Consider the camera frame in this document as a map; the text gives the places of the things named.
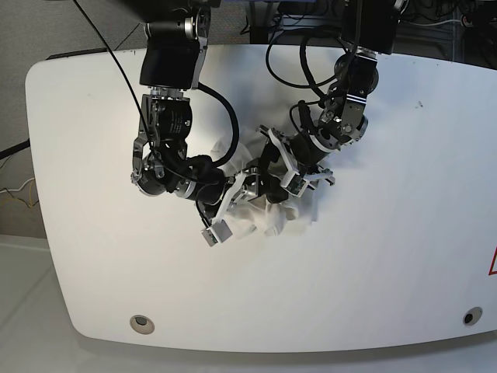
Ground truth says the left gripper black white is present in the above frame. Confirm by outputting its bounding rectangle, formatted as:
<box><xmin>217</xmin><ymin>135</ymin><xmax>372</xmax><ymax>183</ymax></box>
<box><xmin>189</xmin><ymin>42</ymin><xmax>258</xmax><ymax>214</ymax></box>
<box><xmin>258</xmin><ymin>126</ymin><xmax>335</xmax><ymax>204</ymax></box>

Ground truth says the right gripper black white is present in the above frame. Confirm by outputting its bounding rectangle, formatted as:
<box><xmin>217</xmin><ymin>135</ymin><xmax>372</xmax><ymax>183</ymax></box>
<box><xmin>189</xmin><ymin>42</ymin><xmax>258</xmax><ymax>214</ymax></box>
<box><xmin>194</xmin><ymin>166</ymin><xmax>260</xmax><ymax>228</ymax></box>

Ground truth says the white printed T-shirt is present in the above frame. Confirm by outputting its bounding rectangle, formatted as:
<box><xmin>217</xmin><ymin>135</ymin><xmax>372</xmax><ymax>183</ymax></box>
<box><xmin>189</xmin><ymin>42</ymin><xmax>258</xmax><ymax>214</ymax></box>
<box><xmin>222</xmin><ymin>132</ymin><xmax>326</xmax><ymax>238</ymax></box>

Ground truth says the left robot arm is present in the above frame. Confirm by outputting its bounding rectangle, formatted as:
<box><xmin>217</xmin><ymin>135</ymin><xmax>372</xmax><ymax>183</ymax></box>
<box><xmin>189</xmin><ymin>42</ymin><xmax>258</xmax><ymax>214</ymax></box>
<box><xmin>255</xmin><ymin>1</ymin><xmax>405</xmax><ymax>204</ymax></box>

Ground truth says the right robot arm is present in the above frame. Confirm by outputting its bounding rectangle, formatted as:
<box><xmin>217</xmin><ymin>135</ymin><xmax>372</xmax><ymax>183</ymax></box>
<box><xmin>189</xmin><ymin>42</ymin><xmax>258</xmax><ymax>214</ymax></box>
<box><xmin>124</xmin><ymin>1</ymin><xmax>240</xmax><ymax>227</ymax></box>

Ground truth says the left table grommet hole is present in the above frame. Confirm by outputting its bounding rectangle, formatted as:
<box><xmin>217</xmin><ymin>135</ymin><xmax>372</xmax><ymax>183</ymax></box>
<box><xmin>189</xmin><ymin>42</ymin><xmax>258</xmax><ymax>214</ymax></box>
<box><xmin>130</xmin><ymin>315</ymin><xmax>155</xmax><ymax>335</ymax></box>

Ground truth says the black table leg stand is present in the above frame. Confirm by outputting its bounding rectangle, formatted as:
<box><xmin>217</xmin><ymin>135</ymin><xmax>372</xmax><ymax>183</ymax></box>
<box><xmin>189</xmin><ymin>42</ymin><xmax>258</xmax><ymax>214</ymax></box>
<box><xmin>245</xmin><ymin>1</ymin><xmax>281</xmax><ymax>44</ymax></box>

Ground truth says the yellow cable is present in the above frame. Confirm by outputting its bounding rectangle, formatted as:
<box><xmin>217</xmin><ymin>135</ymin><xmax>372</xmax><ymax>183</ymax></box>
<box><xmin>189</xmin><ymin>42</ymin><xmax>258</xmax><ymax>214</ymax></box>
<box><xmin>182</xmin><ymin>0</ymin><xmax>213</xmax><ymax>47</ymax></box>

